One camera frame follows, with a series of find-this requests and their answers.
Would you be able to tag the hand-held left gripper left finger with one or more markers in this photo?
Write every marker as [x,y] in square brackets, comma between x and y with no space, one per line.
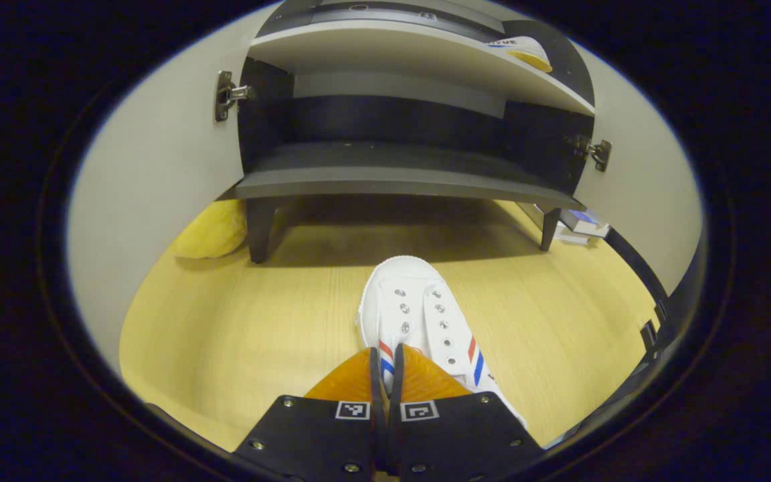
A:
[376,415]

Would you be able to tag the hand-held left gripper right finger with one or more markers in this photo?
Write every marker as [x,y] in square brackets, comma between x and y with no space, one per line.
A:
[393,415]

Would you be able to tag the white striped canvas shoe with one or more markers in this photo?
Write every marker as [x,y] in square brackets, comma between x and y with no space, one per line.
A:
[526,52]
[425,301]

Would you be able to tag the grey shoe cabinet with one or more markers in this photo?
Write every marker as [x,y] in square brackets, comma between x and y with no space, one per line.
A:
[392,174]

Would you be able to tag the grey shoe cabinet door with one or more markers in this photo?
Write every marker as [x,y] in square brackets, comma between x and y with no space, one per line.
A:
[158,154]
[646,187]

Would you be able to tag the metal door hinge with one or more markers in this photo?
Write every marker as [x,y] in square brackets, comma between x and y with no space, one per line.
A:
[226,95]
[596,152]

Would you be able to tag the blue book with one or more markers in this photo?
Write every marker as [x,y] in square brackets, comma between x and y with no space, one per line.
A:
[583,219]

